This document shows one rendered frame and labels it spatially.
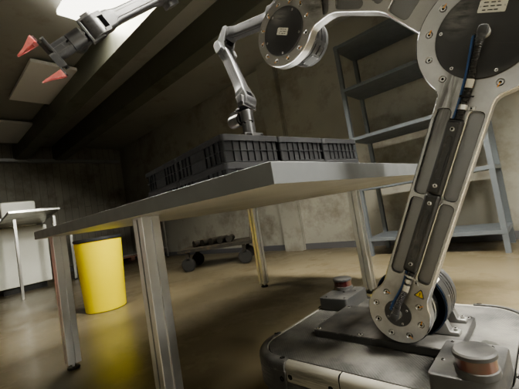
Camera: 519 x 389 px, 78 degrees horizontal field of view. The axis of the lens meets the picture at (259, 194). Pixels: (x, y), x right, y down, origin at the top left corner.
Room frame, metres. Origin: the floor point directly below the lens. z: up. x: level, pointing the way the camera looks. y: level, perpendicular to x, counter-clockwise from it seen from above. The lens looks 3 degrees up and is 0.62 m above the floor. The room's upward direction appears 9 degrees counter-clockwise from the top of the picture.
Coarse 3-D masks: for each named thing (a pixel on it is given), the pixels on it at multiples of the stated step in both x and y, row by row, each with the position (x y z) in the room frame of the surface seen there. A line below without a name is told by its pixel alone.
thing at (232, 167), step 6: (228, 162) 1.18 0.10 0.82; (234, 162) 1.20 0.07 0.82; (240, 162) 1.22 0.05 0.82; (246, 162) 1.24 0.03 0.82; (252, 162) 1.25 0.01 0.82; (258, 162) 1.27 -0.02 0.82; (264, 162) 1.30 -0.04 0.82; (210, 168) 1.25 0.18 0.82; (216, 168) 1.22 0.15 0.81; (222, 168) 1.18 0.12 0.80; (228, 168) 1.18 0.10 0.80; (234, 168) 1.21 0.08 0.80; (240, 168) 1.23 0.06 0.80; (198, 174) 1.32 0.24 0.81; (204, 174) 1.29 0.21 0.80; (210, 174) 1.28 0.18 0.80; (216, 174) 1.24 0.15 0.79; (222, 174) 1.20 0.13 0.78; (186, 180) 1.41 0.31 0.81; (192, 180) 1.37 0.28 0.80; (198, 180) 1.35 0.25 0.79; (204, 180) 1.32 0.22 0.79
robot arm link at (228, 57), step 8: (216, 48) 1.51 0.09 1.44; (224, 48) 1.51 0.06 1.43; (224, 56) 1.51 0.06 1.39; (232, 56) 1.50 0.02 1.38; (224, 64) 1.51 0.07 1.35; (232, 64) 1.46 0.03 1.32; (232, 72) 1.45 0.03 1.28; (240, 72) 1.46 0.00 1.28; (232, 80) 1.45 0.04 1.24; (240, 80) 1.41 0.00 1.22; (240, 88) 1.39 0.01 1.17; (248, 88) 1.41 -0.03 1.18; (248, 96) 1.36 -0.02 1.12; (248, 104) 1.38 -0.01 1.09
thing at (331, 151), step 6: (324, 144) 1.58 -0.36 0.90; (330, 144) 1.61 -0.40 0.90; (336, 144) 1.64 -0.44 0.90; (342, 144) 1.68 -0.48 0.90; (348, 144) 1.71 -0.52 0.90; (324, 150) 1.58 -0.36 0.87; (330, 150) 1.60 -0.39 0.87; (336, 150) 1.63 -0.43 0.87; (342, 150) 1.66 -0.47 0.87; (348, 150) 1.71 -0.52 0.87; (324, 156) 1.58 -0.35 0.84; (330, 156) 1.60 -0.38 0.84; (336, 156) 1.64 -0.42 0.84; (342, 156) 1.67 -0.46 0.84; (348, 156) 1.71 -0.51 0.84; (354, 156) 1.74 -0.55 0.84
